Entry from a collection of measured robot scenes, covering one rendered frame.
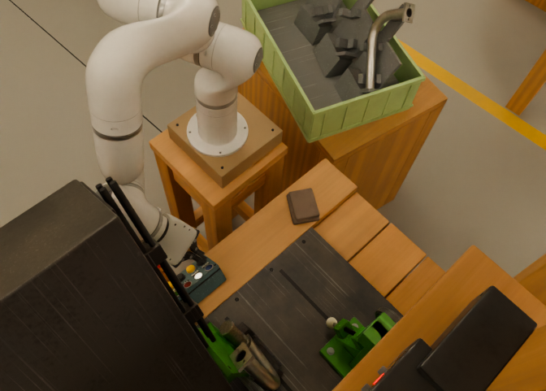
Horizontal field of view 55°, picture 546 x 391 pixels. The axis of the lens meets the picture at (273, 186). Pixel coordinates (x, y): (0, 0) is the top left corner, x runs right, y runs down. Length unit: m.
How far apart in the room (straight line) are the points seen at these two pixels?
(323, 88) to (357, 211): 0.50
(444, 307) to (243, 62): 0.76
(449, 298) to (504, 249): 1.94
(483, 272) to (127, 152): 0.63
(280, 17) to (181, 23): 1.20
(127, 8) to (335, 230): 0.88
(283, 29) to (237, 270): 0.98
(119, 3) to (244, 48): 0.40
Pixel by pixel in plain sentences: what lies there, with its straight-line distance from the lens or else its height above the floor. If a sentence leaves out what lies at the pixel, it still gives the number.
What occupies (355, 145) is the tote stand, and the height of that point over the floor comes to 0.79.
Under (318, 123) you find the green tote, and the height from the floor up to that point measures 0.89.
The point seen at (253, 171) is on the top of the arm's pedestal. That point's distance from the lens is 1.64.
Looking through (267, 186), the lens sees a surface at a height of 0.67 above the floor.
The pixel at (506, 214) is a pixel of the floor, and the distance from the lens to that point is 2.83.
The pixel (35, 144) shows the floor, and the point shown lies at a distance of 2.91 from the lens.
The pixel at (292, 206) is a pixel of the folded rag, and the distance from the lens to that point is 1.49.
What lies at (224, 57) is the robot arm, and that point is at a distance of 1.29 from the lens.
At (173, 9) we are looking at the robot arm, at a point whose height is 1.64.
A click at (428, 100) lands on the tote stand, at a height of 0.79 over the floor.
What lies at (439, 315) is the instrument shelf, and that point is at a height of 1.54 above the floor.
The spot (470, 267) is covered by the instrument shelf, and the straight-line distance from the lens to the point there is 0.83.
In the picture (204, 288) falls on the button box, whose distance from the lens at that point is 1.39.
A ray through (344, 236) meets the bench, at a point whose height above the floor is 0.88.
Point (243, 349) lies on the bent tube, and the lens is 1.08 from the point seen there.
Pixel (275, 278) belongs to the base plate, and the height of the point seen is 0.90.
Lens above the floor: 2.25
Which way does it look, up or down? 60 degrees down
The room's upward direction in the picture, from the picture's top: 6 degrees clockwise
